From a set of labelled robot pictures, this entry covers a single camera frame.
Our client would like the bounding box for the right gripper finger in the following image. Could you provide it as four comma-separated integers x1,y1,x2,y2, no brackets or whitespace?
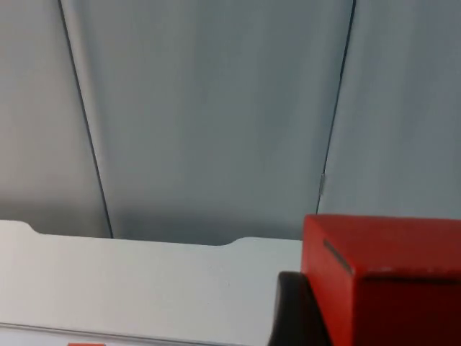
267,271,331,346

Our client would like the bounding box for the red cube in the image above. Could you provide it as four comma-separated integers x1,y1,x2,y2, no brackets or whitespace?
300,213,461,346

